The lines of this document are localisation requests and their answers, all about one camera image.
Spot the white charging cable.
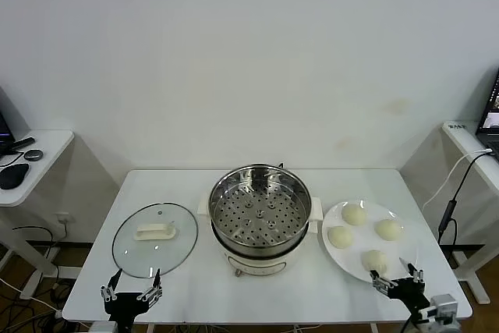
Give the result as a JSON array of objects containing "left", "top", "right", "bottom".
[{"left": 422, "top": 147, "right": 493, "bottom": 211}]

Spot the open black laptop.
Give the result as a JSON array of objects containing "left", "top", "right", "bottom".
[{"left": 476, "top": 66, "right": 499, "bottom": 158}]

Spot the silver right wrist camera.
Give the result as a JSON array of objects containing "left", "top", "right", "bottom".
[{"left": 426, "top": 293, "right": 457, "bottom": 324}]

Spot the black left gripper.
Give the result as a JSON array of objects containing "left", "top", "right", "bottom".
[{"left": 100, "top": 268, "right": 163, "bottom": 333}]

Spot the round white plate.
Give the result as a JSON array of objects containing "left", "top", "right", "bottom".
[{"left": 321, "top": 199, "right": 419, "bottom": 284}]

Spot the steel steamer pot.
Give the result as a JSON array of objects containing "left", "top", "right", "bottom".
[{"left": 196, "top": 196, "right": 324, "bottom": 278}]

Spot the black remote stick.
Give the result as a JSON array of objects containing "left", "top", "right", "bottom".
[{"left": 7, "top": 136, "right": 36, "bottom": 153}]

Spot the black computer mouse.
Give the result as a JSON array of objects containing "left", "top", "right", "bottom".
[{"left": 0, "top": 163, "right": 30, "bottom": 190}]

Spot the white side desk with mouse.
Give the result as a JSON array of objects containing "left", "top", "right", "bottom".
[{"left": 0, "top": 129, "right": 75, "bottom": 299}]

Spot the glass lid with cream handle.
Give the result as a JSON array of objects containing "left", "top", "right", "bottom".
[{"left": 111, "top": 202, "right": 199, "bottom": 279}]

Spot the black cable with adapter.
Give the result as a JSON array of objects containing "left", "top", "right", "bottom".
[{"left": 437, "top": 150, "right": 498, "bottom": 267}]

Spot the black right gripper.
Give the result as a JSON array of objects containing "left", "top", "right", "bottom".
[{"left": 369, "top": 257, "right": 432, "bottom": 321}]

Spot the white steamed baozi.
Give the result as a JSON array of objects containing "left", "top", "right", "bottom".
[
  {"left": 360, "top": 249, "right": 390, "bottom": 274},
  {"left": 373, "top": 218, "right": 403, "bottom": 241},
  {"left": 327, "top": 225, "right": 354, "bottom": 250},
  {"left": 341, "top": 203, "right": 368, "bottom": 227}
]

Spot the black looping floor cable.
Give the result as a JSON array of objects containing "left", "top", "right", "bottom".
[{"left": 11, "top": 225, "right": 59, "bottom": 283}]

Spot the perforated steel steamer basket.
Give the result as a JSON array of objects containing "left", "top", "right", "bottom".
[{"left": 208, "top": 164, "right": 313, "bottom": 254}]

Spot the white side desk with laptop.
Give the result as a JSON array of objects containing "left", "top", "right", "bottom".
[{"left": 442, "top": 120, "right": 499, "bottom": 305}]

